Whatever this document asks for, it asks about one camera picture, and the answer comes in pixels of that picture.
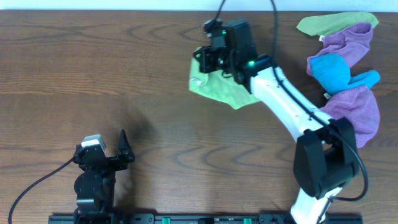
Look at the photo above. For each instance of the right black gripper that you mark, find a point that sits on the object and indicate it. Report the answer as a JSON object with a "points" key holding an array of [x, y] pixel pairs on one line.
{"points": [[206, 61]]}

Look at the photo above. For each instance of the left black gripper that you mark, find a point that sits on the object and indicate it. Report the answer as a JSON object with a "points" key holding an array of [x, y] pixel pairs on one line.
{"points": [[104, 162]]}

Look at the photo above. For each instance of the bright green cloth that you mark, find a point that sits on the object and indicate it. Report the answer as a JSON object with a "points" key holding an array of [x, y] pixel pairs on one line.
{"points": [[219, 88]]}

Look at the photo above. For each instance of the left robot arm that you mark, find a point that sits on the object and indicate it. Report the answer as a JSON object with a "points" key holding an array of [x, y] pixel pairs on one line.
{"points": [[94, 188]]}

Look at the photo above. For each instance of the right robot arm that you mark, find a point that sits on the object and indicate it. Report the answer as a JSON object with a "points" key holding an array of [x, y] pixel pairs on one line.
{"points": [[326, 157]]}

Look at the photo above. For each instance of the olive green cloth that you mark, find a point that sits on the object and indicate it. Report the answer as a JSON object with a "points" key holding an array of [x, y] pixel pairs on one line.
{"points": [[332, 23]]}

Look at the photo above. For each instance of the blue cloth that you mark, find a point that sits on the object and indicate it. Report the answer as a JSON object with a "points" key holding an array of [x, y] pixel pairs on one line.
{"points": [[334, 74]]}

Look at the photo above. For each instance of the upper purple cloth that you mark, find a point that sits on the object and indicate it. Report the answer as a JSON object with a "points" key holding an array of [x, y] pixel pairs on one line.
{"points": [[351, 43]]}

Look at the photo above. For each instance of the purple cloth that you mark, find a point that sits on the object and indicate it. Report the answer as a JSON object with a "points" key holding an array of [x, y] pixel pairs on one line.
{"points": [[360, 107], [351, 43]]}

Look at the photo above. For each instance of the lower purple cloth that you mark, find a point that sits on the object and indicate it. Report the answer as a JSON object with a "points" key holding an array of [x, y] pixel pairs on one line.
{"points": [[360, 107]]}

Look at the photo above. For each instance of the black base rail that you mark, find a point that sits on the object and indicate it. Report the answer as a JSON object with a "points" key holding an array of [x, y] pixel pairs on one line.
{"points": [[186, 219]]}

